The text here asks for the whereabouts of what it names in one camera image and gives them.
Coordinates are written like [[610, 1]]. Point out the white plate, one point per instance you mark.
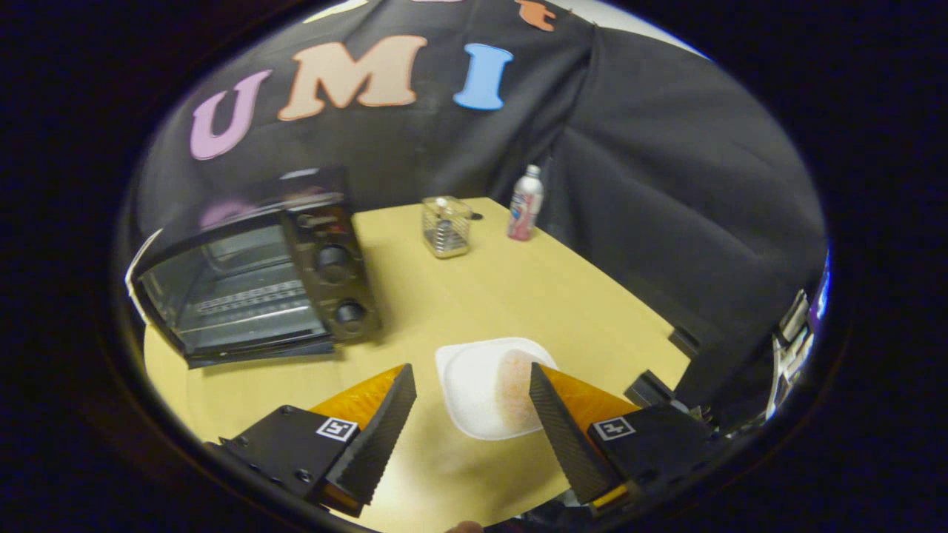
[[466, 385]]

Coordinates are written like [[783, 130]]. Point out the round breaded food piece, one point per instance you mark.
[[512, 385]]

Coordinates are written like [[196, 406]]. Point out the clear glass jar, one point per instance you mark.
[[446, 229]]

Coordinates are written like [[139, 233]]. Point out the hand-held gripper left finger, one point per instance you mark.
[[381, 437]]

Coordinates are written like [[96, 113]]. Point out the white drink bottle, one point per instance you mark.
[[524, 207]]

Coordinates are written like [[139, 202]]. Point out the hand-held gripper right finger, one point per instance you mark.
[[563, 437]]

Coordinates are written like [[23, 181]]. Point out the black toaster oven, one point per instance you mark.
[[333, 259]]

